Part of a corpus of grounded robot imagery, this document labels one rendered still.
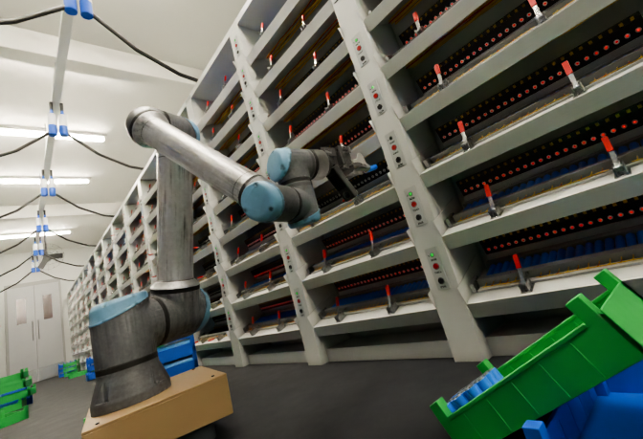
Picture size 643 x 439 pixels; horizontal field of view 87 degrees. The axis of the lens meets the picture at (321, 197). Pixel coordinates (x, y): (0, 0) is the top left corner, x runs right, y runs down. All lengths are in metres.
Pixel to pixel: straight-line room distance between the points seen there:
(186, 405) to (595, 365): 0.83
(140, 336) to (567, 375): 0.94
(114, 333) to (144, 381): 0.14
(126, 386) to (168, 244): 0.40
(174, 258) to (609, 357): 1.05
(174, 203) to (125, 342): 0.42
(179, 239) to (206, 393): 0.46
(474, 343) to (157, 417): 0.81
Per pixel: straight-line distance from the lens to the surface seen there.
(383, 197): 1.16
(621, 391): 0.82
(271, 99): 1.86
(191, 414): 1.01
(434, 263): 1.07
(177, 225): 1.18
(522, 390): 0.58
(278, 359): 1.88
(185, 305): 1.18
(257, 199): 0.76
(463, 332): 1.09
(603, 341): 0.53
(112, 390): 1.09
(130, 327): 1.09
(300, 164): 0.90
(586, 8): 1.01
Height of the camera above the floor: 0.30
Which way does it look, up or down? 14 degrees up
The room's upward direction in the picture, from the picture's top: 16 degrees counter-clockwise
